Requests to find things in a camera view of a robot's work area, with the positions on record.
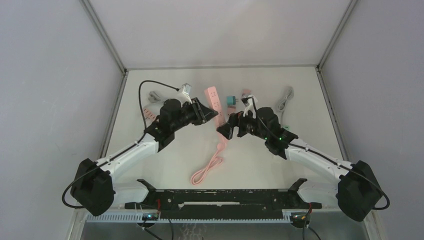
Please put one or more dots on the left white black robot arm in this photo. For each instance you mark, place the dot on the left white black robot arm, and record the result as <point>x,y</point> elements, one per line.
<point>95,186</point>

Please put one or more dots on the white power strip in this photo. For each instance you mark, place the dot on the white power strip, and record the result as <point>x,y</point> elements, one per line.
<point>152,110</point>

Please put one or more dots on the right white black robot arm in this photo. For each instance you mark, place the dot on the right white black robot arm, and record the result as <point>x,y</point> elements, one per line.
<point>352,187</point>

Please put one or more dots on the teal plug adapter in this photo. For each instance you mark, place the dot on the teal plug adapter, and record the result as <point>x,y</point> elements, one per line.
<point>231,100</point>

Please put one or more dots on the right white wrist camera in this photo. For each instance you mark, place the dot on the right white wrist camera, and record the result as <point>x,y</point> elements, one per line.
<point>249,101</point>

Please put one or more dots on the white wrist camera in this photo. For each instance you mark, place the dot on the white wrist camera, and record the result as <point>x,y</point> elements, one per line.
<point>183,94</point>
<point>249,101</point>

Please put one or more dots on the pink power strip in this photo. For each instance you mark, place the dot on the pink power strip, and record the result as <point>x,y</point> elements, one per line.
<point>214,103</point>

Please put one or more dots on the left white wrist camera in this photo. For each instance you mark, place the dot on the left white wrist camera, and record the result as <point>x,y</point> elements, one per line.
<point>183,94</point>

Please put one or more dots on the pink plug adapter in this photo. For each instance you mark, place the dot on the pink plug adapter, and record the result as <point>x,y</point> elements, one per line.
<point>232,109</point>

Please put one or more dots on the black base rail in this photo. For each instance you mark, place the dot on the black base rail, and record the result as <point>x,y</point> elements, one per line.
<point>223,204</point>

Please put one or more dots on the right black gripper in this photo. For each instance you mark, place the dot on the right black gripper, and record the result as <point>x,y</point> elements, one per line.
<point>234,120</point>

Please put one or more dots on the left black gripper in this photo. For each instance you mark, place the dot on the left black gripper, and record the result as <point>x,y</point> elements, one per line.
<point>201,113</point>

